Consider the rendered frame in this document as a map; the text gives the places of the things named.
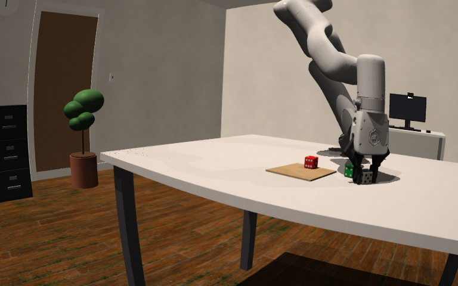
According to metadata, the tan mat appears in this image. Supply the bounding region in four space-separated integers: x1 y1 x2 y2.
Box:
265 163 337 182

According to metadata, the red die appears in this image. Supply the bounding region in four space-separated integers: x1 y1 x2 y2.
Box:
304 156 318 169

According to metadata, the green die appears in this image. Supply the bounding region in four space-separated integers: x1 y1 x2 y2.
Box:
344 164 354 178

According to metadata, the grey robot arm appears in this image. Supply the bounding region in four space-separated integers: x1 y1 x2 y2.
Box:
273 0 385 139

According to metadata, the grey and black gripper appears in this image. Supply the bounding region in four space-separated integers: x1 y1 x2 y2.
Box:
343 108 390 184

